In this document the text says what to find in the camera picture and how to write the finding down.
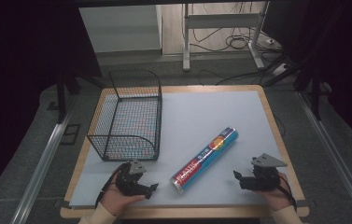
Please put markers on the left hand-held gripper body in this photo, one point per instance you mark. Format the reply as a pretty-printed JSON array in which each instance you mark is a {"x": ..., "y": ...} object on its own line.
[{"x": 128, "y": 180}]

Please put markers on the white metal desk frame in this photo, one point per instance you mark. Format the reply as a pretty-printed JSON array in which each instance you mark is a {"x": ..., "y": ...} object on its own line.
[{"x": 220, "y": 21}]

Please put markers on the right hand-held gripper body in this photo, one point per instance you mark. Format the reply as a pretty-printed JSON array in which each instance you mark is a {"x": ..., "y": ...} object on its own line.
[{"x": 264, "y": 175}]

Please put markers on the person's right hand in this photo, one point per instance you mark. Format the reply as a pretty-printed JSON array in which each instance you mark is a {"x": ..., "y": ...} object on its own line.
[{"x": 274, "y": 196}]

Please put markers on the black metal stand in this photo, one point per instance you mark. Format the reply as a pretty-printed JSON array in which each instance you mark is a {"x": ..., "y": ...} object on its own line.
[
  {"x": 61, "y": 99},
  {"x": 315, "y": 93}
]

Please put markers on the person's left hand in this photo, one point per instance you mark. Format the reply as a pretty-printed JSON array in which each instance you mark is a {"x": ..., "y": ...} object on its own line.
[{"x": 117, "y": 197}]

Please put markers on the blue plastic wrap roll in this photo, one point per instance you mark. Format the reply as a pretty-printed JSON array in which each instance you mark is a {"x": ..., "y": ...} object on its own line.
[{"x": 206, "y": 159}]

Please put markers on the white power strip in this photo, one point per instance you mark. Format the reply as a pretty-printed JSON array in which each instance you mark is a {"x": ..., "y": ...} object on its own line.
[{"x": 280, "y": 69}]

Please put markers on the black floor plate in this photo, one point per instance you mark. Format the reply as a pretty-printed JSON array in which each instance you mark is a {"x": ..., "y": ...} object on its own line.
[{"x": 70, "y": 134}]

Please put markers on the pale grey table mat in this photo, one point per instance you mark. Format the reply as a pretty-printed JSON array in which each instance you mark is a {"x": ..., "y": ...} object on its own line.
[{"x": 195, "y": 118}]

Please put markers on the aluminium rail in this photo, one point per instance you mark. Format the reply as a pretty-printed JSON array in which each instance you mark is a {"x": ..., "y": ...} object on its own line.
[
  {"x": 335, "y": 155},
  {"x": 38, "y": 174}
]

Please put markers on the dark curtain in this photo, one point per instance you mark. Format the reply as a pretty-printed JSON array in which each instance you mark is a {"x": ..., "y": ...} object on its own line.
[
  {"x": 338, "y": 56},
  {"x": 18, "y": 77}
]

